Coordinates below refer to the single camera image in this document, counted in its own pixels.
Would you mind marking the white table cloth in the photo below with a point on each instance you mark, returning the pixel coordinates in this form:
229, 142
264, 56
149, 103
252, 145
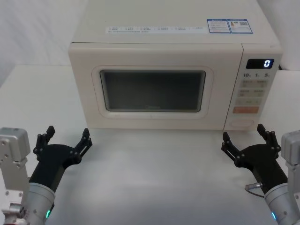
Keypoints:
154, 178

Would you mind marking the white curtain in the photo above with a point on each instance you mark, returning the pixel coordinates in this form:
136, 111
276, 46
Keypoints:
35, 30

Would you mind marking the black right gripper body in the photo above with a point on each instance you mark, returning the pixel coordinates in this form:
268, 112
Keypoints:
262, 161

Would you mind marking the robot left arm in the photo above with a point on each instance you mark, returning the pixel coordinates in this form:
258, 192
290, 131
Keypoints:
14, 168

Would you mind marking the cream microwave oven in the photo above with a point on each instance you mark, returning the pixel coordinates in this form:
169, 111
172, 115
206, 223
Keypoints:
150, 51

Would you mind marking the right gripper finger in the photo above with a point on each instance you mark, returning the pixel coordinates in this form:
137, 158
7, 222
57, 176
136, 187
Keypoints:
230, 148
269, 138

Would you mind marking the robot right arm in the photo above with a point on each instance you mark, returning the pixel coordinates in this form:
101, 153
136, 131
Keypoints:
289, 173

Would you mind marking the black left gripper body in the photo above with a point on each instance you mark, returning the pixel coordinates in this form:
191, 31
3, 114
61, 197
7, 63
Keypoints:
52, 161

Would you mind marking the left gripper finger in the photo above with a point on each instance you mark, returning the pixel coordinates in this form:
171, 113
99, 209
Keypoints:
82, 144
43, 140

